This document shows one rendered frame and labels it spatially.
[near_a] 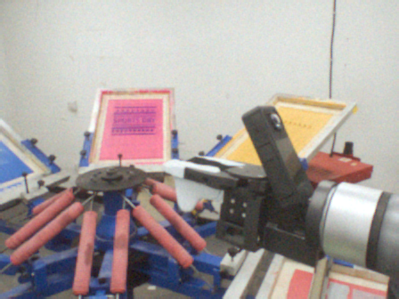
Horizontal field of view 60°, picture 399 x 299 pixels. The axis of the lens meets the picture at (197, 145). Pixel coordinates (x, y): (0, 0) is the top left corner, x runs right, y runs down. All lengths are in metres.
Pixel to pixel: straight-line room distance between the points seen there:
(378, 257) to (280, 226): 0.10
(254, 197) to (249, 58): 2.89
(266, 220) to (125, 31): 3.56
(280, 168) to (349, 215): 0.08
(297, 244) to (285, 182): 0.07
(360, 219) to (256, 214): 0.10
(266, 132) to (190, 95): 3.14
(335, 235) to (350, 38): 2.81
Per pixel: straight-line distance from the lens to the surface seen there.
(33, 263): 1.53
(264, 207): 0.39
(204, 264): 1.41
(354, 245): 0.35
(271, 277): 1.45
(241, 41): 3.27
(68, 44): 4.39
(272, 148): 0.36
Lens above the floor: 1.82
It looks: 15 degrees down
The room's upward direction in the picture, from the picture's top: straight up
